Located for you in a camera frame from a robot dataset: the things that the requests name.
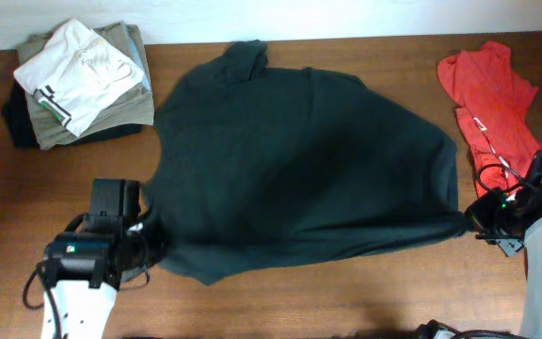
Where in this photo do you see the black folded garment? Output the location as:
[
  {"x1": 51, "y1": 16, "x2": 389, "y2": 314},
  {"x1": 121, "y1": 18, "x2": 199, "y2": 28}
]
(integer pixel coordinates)
[{"x1": 1, "y1": 82, "x2": 142, "y2": 149}]

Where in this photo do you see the white folded t-shirt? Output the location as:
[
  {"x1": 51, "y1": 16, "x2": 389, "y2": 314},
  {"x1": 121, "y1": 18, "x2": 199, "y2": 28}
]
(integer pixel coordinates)
[{"x1": 14, "y1": 19, "x2": 144, "y2": 137}]

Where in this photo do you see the light blue folded garment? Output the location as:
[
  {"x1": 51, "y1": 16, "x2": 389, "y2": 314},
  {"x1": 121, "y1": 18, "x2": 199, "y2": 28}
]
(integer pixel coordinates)
[{"x1": 124, "y1": 24, "x2": 151, "y2": 91}]

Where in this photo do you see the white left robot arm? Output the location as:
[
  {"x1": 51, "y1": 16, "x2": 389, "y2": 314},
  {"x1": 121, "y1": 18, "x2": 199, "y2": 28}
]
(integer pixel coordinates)
[{"x1": 35, "y1": 222, "x2": 167, "y2": 339}]

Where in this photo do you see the dark green t-shirt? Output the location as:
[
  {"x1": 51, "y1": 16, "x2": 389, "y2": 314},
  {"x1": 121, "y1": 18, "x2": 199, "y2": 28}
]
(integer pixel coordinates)
[{"x1": 144, "y1": 40, "x2": 466, "y2": 285}]

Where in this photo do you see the olive folded garment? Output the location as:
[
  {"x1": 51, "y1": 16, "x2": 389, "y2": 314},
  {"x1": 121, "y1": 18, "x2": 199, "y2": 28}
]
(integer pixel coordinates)
[{"x1": 24, "y1": 22, "x2": 154, "y2": 150}]

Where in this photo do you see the red t-shirt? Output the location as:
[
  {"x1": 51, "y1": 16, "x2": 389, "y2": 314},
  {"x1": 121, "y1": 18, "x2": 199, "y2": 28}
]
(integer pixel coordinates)
[{"x1": 438, "y1": 41, "x2": 542, "y2": 196}]

